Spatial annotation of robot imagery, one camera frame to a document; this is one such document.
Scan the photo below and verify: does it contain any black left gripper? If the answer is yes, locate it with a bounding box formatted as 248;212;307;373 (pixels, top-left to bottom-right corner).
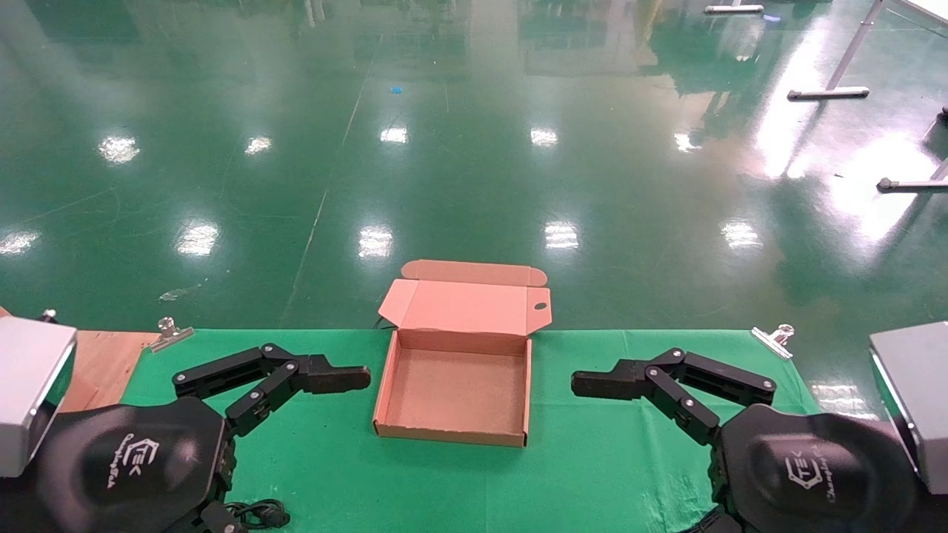
33;343;371;533

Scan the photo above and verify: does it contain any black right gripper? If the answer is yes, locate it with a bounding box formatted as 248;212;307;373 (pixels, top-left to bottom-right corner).
571;348;921;533

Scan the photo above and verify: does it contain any black USB cable bundle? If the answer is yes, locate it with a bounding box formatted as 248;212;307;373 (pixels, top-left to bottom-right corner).
222;499;291;531

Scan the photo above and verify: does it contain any brown cardboard box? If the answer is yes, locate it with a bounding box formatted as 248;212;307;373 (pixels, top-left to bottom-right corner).
373;259;553;448

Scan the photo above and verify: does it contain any clear plastic floor scrap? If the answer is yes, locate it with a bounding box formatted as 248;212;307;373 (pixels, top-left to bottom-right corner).
158;280;210;302

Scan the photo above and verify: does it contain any green table cloth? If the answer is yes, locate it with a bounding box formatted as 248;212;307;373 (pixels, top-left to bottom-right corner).
122;328;819;533

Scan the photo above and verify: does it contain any white table top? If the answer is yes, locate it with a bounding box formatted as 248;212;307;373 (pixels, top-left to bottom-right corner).
905;0;948;29

